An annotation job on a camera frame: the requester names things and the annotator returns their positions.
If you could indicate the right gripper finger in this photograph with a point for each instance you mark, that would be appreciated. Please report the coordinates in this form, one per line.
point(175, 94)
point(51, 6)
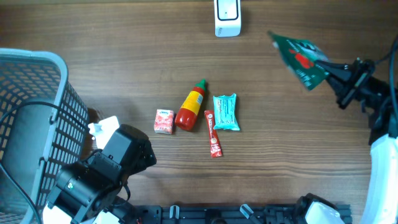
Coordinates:
point(339, 87)
point(339, 71)

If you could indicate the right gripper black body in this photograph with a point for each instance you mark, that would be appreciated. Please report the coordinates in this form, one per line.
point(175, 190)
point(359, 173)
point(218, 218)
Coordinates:
point(364, 87)

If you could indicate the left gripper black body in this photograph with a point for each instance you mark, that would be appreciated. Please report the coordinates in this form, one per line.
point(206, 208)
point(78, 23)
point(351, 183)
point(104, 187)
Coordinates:
point(142, 162)

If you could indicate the small red white carton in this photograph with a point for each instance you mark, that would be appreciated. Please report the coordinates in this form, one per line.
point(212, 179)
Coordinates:
point(164, 121)

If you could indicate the green 3M gloves packet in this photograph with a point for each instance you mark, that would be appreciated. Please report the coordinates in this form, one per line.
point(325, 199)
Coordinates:
point(300, 57)

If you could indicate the red chili sauce bottle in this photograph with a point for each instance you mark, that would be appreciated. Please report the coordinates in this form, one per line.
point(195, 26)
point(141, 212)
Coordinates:
point(188, 112)

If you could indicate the red coffee stick sachet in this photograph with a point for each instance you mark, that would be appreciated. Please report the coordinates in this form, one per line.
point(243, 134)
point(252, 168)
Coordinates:
point(215, 147)

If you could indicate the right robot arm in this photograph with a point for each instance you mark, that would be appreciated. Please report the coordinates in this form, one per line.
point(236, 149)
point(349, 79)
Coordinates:
point(381, 201)

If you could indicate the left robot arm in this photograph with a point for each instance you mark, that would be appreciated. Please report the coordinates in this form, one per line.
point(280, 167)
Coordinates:
point(86, 191)

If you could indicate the white barcode scanner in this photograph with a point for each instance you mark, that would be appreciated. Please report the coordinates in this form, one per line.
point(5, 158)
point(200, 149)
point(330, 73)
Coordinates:
point(228, 21)

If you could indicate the grey plastic shopping basket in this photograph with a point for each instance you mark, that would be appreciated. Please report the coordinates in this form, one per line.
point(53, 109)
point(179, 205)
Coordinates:
point(43, 127)

